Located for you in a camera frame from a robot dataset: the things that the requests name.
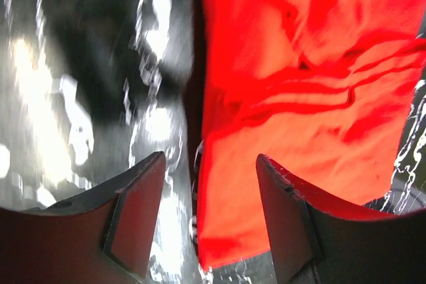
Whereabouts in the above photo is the red t-shirt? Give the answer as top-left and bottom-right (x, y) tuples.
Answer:
(197, 0), (425, 269)

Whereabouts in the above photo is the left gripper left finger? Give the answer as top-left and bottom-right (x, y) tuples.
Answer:
(1, 152), (166, 283)

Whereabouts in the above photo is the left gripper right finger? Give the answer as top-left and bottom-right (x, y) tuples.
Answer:
(256, 154), (425, 283)

